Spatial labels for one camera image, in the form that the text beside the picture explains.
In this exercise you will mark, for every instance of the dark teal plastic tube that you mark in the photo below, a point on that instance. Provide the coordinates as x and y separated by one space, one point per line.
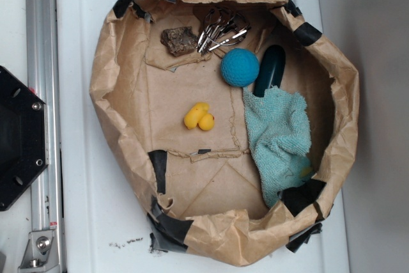
271 70

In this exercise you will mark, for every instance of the light blue terry cloth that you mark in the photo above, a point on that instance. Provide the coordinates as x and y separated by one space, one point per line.
279 136

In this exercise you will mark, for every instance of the brown rough rock piece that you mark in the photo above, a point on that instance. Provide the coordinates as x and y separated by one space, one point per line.
179 41

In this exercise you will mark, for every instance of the white plastic tray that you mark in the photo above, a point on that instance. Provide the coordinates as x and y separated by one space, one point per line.
105 227

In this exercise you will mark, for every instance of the aluminium extrusion rail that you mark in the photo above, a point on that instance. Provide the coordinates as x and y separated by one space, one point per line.
42 73

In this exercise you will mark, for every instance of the yellow rubber duck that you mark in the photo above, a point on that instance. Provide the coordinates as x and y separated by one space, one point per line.
199 116

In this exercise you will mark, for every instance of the metal corner bracket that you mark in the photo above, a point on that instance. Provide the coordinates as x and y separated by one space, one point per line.
41 253

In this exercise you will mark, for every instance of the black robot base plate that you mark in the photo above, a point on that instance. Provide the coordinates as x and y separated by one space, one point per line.
23 138

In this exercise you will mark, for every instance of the blue textured ball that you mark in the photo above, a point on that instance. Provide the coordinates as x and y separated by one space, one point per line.
239 67

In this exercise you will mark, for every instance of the brown paper bag with tape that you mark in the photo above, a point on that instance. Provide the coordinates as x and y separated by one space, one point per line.
200 189

